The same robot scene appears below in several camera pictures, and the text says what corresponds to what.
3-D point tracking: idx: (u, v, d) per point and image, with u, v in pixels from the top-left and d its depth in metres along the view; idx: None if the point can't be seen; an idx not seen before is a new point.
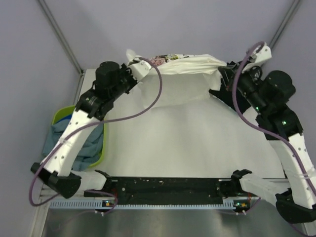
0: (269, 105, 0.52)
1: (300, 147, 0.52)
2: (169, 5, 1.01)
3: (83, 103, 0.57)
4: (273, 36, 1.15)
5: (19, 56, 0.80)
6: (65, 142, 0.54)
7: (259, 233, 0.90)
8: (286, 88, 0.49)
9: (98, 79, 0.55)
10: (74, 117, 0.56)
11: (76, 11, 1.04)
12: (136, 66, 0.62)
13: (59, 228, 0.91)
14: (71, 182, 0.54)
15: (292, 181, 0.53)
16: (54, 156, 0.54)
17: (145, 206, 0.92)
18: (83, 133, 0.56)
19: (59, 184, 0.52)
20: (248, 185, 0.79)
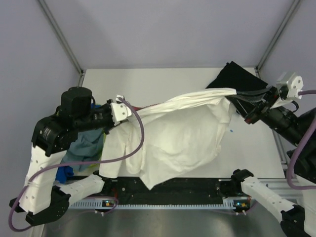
0: (310, 145, 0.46)
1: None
2: (169, 5, 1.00)
3: (37, 136, 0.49)
4: (273, 35, 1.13)
5: (17, 57, 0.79)
6: (31, 184, 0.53)
7: (258, 233, 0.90)
8: None
9: (64, 105, 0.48)
10: (33, 155, 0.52)
11: (75, 10, 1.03)
12: (114, 107, 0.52)
13: (59, 229, 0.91)
14: (50, 214, 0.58)
15: (310, 213, 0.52)
16: (25, 196, 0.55)
17: (145, 206, 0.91)
18: (48, 171, 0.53)
19: (37, 222, 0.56)
20: (248, 191, 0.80)
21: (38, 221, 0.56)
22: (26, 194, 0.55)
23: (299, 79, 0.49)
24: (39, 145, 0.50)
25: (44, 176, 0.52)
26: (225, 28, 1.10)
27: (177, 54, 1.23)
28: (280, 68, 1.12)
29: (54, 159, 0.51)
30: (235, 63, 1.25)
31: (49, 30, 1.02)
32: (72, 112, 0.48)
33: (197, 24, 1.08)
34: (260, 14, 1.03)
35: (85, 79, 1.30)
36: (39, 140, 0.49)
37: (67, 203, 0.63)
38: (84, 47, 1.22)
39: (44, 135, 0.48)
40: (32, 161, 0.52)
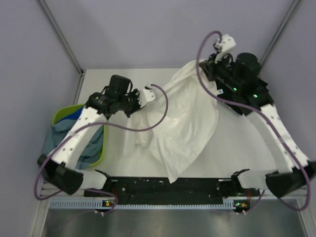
0: (241, 83, 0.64)
1: (272, 116, 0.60)
2: (169, 6, 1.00)
3: (92, 101, 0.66)
4: (273, 36, 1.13)
5: (18, 57, 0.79)
6: (74, 134, 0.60)
7: (258, 233, 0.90)
8: (252, 63, 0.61)
9: (112, 84, 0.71)
10: (83, 114, 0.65)
11: (75, 11, 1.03)
12: (144, 92, 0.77)
13: (59, 228, 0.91)
14: (74, 176, 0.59)
15: (272, 148, 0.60)
16: (62, 148, 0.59)
17: (145, 206, 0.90)
18: (90, 129, 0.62)
19: (65, 176, 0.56)
20: (246, 180, 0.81)
21: (65, 177, 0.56)
22: (64, 147, 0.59)
23: (229, 38, 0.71)
24: (92, 107, 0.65)
25: (87, 131, 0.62)
26: (225, 29, 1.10)
27: (177, 54, 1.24)
28: (279, 69, 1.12)
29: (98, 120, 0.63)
30: None
31: (49, 31, 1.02)
32: (118, 89, 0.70)
33: (197, 25, 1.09)
34: (260, 14, 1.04)
35: (85, 79, 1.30)
36: (93, 105, 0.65)
37: (80, 177, 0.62)
38: (84, 48, 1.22)
39: (98, 101, 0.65)
40: (80, 119, 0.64)
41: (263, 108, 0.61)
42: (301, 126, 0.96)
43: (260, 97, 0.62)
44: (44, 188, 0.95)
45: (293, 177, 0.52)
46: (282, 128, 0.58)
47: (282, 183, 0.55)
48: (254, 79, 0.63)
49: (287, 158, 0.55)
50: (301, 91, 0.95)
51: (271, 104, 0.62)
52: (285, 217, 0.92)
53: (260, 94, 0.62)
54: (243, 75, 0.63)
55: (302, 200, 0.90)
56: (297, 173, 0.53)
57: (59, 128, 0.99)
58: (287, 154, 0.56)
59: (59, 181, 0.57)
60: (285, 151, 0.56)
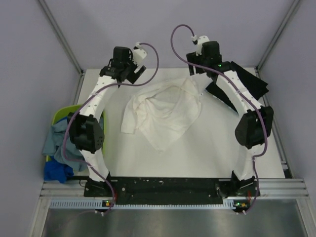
0: (208, 59, 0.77)
1: (233, 77, 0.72)
2: (168, 7, 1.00)
3: (105, 70, 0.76)
4: (273, 36, 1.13)
5: (18, 58, 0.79)
6: (97, 94, 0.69)
7: (259, 233, 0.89)
8: (212, 44, 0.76)
9: (116, 55, 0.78)
10: (100, 81, 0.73)
11: (75, 11, 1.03)
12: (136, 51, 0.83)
13: (59, 228, 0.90)
14: (98, 131, 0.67)
15: (235, 101, 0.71)
16: (88, 105, 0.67)
17: (145, 206, 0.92)
18: (108, 90, 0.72)
19: (94, 127, 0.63)
20: (238, 169, 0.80)
21: (93, 128, 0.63)
22: (89, 104, 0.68)
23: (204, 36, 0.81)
24: (106, 73, 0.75)
25: (107, 92, 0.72)
26: (225, 28, 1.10)
27: (177, 54, 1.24)
28: (279, 68, 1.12)
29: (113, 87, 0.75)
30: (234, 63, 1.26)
31: (49, 31, 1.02)
32: (122, 59, 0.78)
33: (197, 24, 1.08)
34: (260, 14, 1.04)
35: (85, 79, 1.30)
36: (106, 72, 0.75)
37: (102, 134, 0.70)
38: (85, 48, 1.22)
39: (111, 69, 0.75)
40: (98, 84, 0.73)
41: (225, 72, 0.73)
42: (301, 126, 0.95)
43: (223, 65, 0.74)
44: (45, 188, 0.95)
45: (248, 117, 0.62)
46: (240, 85, 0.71)
47: (243, 129, 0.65)
48: (217, 55, 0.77)
49: (243, 104, 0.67)
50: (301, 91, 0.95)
51: (232, 69, 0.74)
52: (286, 217, 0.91)
53: (224, 64, 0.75)
54: (210, 52, 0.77)
55: (301, 199, 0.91)
56: (253, 113, 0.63)
57: (59, 128, 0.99)
58: (243, 101, 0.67)
59: (87, 134, 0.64)
60: (242, 99, 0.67)
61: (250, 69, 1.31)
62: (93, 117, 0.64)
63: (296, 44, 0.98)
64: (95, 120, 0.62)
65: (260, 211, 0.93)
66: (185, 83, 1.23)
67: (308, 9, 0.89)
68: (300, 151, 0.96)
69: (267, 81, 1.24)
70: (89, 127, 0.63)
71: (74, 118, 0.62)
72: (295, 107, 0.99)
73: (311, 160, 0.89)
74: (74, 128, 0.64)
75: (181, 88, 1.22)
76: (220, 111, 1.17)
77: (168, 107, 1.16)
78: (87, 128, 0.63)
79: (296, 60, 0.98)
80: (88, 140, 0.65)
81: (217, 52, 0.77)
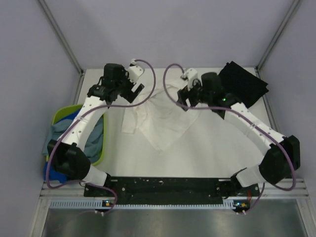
0: (210, 94, 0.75)
1: (243, 110, 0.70)
2: (169, 7, 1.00)
3: (94, 90, 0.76)
4: (273, 35, 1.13)
5: (17, 58, 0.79)
6: (82, 118, 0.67)
7: (258, 233, 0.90)
8: (211, 75, 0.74)
9: (106, 74, 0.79)
10: (87, 102, 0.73)
11: (75, 10, 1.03)
12: (133, 68, 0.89)
13: (59, 228, 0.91)
14: (84, 160, 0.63)
15: (250, 136, 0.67)
16: (71, 132, 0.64)
17: (144, 206, 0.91)
18: (95, 114, 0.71)
19: (76, 157, 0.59)
20: (245, 178, 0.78)
21: (76, 159, 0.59)
22: (74, 130, 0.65)
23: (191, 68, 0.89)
24: (94, 94, 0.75)
25: (94, 115, 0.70)
26: (225, 29, 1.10)
27: (177, 54, 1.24)
28: (279, 68, 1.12)
29: (98, 111, 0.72)
30: (235, 63, 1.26)
31: (48, 31, 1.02)
32: (113, 77, 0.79)
33: (197, 24, 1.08)
34: (260, 14, 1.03)
35: (85, 79, 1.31)
36: (95, 92, 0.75)
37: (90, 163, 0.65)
38: (84, 48, 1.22)
39: (100, 89, 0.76)
40: (85, 106, 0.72)
41: (232, 106, 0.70)
42: (302, 126, 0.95)
43: (228, 100, 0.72)
44: (45, 188, 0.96)
45: (273, 151, 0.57)
46: (253, 118, 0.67)
47: (270, 166, 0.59)
48: (219, 88, 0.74)
49: (263, 139, 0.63)
50: (301, 91, 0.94)
51: (239, 101, 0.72)
52: (286, 217, 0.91)
53: (228, 98, 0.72)
54: (211, 86, 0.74)
55: (302, 199, 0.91)
56: (276, 147, 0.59)
57: (59, 128, 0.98)
58: (262, 136, 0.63)
59: (70, 164, 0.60)
60: (260, 134, 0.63)
61: (251, 69, 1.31)
62: (75, 146, 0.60)
63: (296, 44, 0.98)
64: (77, 150, 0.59)
65: (260, 212, 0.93)
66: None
67: (308, 9, 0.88)
68: (300, 151, 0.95)
69: (267, 81, 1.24)
70: (71, 158, 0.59)
71: (55, 148, 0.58)
72: (296, 107, 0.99)
73: (311, 161, 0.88)
74: (57, 158, 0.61)
75: (181, 88, 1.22)
76: None
77: (168, 108, 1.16)
78: (69, 158, 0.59)
79: (296, 60, 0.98)
80: (71, 171, 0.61)
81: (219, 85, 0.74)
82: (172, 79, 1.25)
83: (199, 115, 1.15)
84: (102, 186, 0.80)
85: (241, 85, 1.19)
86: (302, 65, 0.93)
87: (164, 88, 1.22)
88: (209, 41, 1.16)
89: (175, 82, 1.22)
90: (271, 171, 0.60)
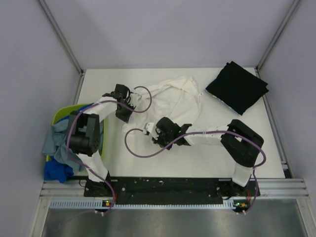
0: (168, 132, 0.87)
1: (194, 128, 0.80)
2: (169, 6, 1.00)
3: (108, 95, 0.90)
4: (273, 35, 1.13)
5: (16, 57, 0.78)
6: (100, 103, 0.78)
7: (258, 233, 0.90)
8: (163, 120, 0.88)
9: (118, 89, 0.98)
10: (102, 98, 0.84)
11: (75, 11, 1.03)
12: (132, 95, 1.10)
13: (59, 228, 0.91)
14: (97, 134, 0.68)
15: (212, 141, 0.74)
16: (91, 109, 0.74)
17: (145, 206, 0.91)
18: (109, 104, 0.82)
19: (95, 123, 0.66)
20: (239, 177, 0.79)
21: (95, 124, 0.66)
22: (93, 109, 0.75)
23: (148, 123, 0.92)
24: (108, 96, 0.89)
25: (108, 105, 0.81)
26: (225, 29, 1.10)
27: (177, 54, 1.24)
28: (279, 68, 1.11)
29: (112, 102, 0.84)
30: (235, 63, 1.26)
31: (48, 31, 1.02)
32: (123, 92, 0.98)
33: (197, 24, 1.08)
34: (260, 14, 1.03)
35: (85, 79, 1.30)
36: (108, 96, 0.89)
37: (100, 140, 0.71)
38: (84, 48, 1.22)
39: (112, 95, 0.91)
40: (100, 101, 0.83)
41: (187, 131, 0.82)
42: (302, 126, 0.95)
43: (182, 130, 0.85)
44: (45, 188, 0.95)
45: (227, 140, 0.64)
46: (202, 128, 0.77)
47: (236, 152, 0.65)
48: (174, 125, 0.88)
49: (215, 136, 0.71)
50: (302, 91, 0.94)
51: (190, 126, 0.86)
52: (286, 217, 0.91)
53: (182, 128, 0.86)
54: (166, 125, 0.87)
55: (302, 199, 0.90)
56: (227, 136, 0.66)
57: (59, 128, 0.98)
58: (214, 134, 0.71)
59: (88, 131, 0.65)
60: (212, 134, 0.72)
61: (251, 69, 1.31)
62: (95, 115, 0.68)
63: (295, 44, 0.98)
64: (96, 116, 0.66)
65: (260, 212, 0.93)
66: (185, 84, 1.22)
67: (308, 9, 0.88)
68: (300, 152, 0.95)
69: (267, 81, 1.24)
70: (91, 123, 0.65)
71: (79, 113, 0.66)
72: (296, 107, 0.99)
73: (311, 161, 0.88)
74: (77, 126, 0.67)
75: (181, 88, 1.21)
76: (220, 111, 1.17)
77: (168, 108, 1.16)
78: (89, 123, 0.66)
79: (296, 60, 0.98)
80: (86, 140, 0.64)
81: (172, 122, 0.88)
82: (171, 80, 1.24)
83: (200, 114, 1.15)
84: (104, 179, 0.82)
85: (241, 85, 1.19)
86: (302, 65, 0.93)
87: (164, 89, 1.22)
88: (208, 40, 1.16)
89: (175, 83, 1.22)
90: (240, 156, 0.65)
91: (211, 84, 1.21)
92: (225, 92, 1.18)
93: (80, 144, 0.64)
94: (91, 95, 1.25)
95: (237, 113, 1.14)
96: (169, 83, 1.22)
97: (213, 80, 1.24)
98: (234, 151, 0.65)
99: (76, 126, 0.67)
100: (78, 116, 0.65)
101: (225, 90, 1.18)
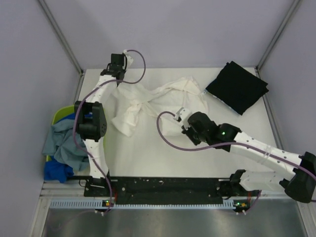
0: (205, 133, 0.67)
1: (248, 139, 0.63)
2: (168, 6, 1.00)
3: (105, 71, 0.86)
4: (273, 35, 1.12)
5: (16, 57, 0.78)
6: (100, 86, 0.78)
7: (258, 233, 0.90)
8: (200, 118, 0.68)
9: (114, 59, 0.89)
10: (101, 77, 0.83)
11: (75, 11, 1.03)
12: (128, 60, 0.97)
13: (59, 228, 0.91)
14: (103, 119, 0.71)
15: (266, 164, 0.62)
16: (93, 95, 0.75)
17: (144, 206, 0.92)
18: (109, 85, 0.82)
19: (99, 112, 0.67)
20: (254, 186, 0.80)
21: (99, 112, 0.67)
22: (94, 94, 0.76)
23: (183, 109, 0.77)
24: (106, 74, 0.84)
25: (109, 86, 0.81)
26: (225, 29, 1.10)
27: (177, 53, 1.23)
28: (279, 68, 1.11)
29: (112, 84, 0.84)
30: (235, 62, 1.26)
31: (48, 30, 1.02)
32: (119, 62, 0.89)
33: (197, 24, 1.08)
34: (260, 14, 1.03)
35: (85, 79, 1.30)
36: (106, 72, 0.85)
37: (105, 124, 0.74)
38: (84, 48, 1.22)
39: (110, 71, 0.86)
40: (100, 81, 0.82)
41: (236, 139, 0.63)
42: (302, 126, 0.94)
43: (227, 132, 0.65)
44: (44, 188, 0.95)
45: (300, 177, 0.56)
46: (261, 144, 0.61)
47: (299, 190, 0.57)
48: (210, 122, 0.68)
49: (283, 165, 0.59)
50: (302, 90, 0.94)
51: (239, 130, 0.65)
52: (286, 217, 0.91)
53: (226, 130, 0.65)
54: (202, 125, 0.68)
55: None
56: (300, 171, 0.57)
57: (59, 128, 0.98)
58: (280, 162, 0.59)
59: (94, 119, 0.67)
60: (278, 160, 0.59)
61: (251, 69, 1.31)
62: (98, 102, 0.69)
63: (296, 44, 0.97)
64: (99, 105, 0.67)
65: (260, 212, 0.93)
66: (186, 86, 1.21)
67: (308, 9, 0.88)
68: (300, 152, 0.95)
69: (267, 81, 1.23)
70: (96, 111, 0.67)
71: (82, 102, 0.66)
72: (296, 107, 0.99)
73: None
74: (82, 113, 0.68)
75: (183, 89, 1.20)
76: (220, 110, 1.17)
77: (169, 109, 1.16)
78: (94, 112, 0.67)
79: (296, 60, 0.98)
80: (94, 127, 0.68)
81: (208, 120, 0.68)
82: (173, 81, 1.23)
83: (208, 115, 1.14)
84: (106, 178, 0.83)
85: (241, 85, 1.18)
86: (302, 65, 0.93)
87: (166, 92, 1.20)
88: (208, 40, 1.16)
89: (176, 85, 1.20)
90: (300, 194, 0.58)
91: (211, 84, 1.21)
92: (225, 92, 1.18)
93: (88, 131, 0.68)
94: None
95: (238, 113, 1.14)
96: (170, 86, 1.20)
97: (214, 80, 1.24)
98: (298, 189, 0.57)
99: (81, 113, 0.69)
100: (81, 106, 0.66)
101: (225, 90, 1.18)
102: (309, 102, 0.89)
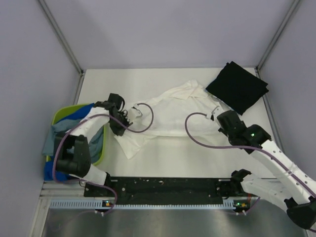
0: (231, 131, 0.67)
1: (275, 150, 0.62)
2: (168, 6, 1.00)
3: (98, 104, 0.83)
4: (274, 35, 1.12)
5: (15, 57, 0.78)
6: (89, 118, 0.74)
7: (259, 233, 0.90)
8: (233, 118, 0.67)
9: (111, 98, 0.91)
10: (93, 110, 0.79)
11: (74, 11, 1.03)
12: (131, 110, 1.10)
13: (59, 228, 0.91)
14: (86, 155, 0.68)
15: (284, 181, 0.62)
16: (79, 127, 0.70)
17: (145, 206, 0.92)
18: (100, 119, 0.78)
19: (83, 146, 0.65)
20: (252, 190, 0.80)
21: (82, 147, 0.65)
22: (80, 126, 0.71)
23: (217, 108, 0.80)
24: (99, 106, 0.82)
25: (99, 119, 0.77)
26: (225, 29, 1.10)
27: (177, 53, 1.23)
28: (280, 68, 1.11)
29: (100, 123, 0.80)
30: (234, 63, 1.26)
31: (48, 30, 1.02)
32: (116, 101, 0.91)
33: (197, 24, 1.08)
34: (260, 14, 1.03)
35: (85, 79, 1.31)
36: (99, 104, 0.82)
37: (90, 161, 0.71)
38: (84, 48, 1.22)
39: (103, 103, 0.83)
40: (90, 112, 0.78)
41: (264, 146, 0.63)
42: (303, 127, 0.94)
43: (257, 135, 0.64)
44: (45, 188, 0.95)
45: (312, 207, 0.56)
46: (286, 161, 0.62)
47: (303, 215, 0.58)
48: (239, 122, 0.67)
49: (301, 189, 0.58)
50: (303, 90, 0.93)
51: (269, 138, 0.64)
52: (286, 217, 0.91)
53: (256, 132, 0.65)
54: (230, 122, 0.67)
55: None
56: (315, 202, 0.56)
57: (59, 128, 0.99)
58: (299, 185, 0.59)
59: (75, 156, 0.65)
60: (297, 182, 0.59)
61: (251, 69, 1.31)
62: (83, 136, 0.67)
63: (296, 44, 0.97)
64: (84, 139, 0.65)
65: (259, 212, 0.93)
66: (193, 92, 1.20)
67: (309, 8, 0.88)
68: (300, 152, 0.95)
69: (267, 81, 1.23)
70: (78, 146, 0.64)
71: (65, 136, 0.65)
72: (296, 107, 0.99)
73: (310, 161, 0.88)
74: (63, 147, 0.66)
75: (190, 96, 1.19)
76: None
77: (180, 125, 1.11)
78: (76, 148, 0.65)
79: (296, 60, 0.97)
80: (74, 163, 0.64)
81: (238, 120, 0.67)
82: (177, 88, 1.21)
83: None
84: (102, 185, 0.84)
85: (240, 85, 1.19)
86: (303, 65, 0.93)
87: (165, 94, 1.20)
88: (208, 41, 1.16)
89: (177, 94, 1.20)
90: (302, 218, 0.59)
91: (211, 84, 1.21)
92: (225, 92, 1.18)
93: (67, 168, 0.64)
94: (91, 95, 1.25)
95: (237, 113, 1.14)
96: (172, 95, 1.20)
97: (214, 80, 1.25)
98: (305, 215, 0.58)
99: (64, 147, 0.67)
100: (64, 139, 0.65)
101: (225, 91, 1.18)
102: (310, 102, 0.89)
